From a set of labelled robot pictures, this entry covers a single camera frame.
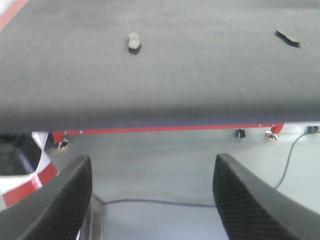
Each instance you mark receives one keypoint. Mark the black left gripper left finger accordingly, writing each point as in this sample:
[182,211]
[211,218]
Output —
[54,212]

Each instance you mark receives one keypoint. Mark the brake pad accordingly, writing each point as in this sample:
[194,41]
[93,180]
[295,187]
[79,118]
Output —
[134,42]
[287,38]

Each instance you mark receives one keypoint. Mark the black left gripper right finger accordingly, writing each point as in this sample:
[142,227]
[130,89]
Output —
[250,209]

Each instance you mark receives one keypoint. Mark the red conveyor frame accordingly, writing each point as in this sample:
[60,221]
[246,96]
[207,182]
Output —
[60,137]

